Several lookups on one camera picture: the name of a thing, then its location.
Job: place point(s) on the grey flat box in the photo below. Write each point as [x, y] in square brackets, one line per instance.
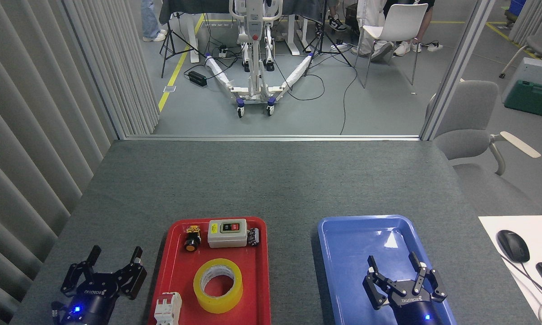
[539, 72]

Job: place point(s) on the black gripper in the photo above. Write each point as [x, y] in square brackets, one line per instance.
[415, 311]
[90, 307]

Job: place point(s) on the person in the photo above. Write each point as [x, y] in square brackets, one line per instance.
[151, 20]
[406, 47]
[337, 23]
[372, 27]

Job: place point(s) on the beige vertical blinds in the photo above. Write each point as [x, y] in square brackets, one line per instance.
[27, 113]

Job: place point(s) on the grey office chair with armrest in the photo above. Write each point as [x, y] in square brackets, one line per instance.
[469, 117]

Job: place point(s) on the black computer mouse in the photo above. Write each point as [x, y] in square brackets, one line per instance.
[513, 246]

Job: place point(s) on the white circuit breaker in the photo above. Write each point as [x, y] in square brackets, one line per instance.
[167, 309]

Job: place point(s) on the white desk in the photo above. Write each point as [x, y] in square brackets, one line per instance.
[541, 234]

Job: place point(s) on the white power strip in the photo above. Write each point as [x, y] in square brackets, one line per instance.
[223, 51]

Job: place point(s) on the silver frame rail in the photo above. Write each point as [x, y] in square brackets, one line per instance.
[270, 137]

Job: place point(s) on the green tool case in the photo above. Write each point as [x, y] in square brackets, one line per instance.
[532, 97]

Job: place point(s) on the black orange push button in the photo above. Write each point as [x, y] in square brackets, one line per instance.
[191, 243]

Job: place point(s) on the white two-button switch box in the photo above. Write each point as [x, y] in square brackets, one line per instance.
[225, 238]

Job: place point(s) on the white stand on wheels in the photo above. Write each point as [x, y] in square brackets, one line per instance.
[255, 76]

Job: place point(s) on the yellow tape roll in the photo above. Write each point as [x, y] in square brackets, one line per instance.
[203, 298]

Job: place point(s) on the blue plastic tray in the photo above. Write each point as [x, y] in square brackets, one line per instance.
[347, 271]

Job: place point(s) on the black power adapter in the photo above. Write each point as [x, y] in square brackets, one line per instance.
[197, 78]

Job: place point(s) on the white plastic chair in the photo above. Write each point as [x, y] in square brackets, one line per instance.
[401, 20]

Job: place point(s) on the black tripod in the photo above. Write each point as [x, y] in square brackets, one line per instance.
[322, 45]
[169, 43]

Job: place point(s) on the blue bin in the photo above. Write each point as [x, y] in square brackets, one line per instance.
[517, 8]

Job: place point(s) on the white extension socket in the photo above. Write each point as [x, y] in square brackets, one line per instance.
[434, 46]

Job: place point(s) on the red plastic tray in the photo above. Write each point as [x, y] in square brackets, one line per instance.
[180, 271]

